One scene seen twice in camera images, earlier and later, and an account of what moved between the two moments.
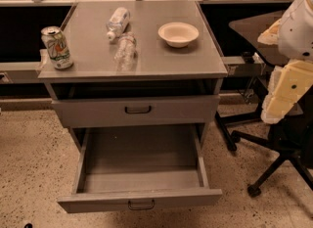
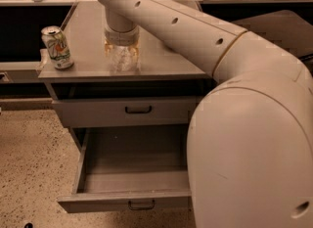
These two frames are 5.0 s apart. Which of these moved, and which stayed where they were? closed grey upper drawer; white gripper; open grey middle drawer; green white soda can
Moved: white gripper
Stayed: open grey middle drawer; green white soda can; closed grey upper drawer
